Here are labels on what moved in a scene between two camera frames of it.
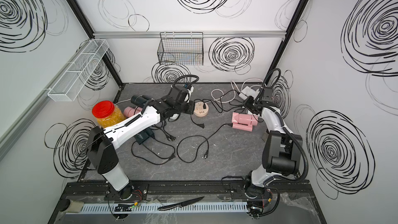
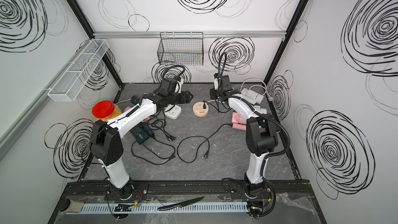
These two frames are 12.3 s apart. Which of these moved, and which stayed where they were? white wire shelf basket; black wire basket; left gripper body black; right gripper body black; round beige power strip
Moved: right gripper body black; left gripper body black
Stayed: round beige power strip; black wire basket; white wire shelf basket
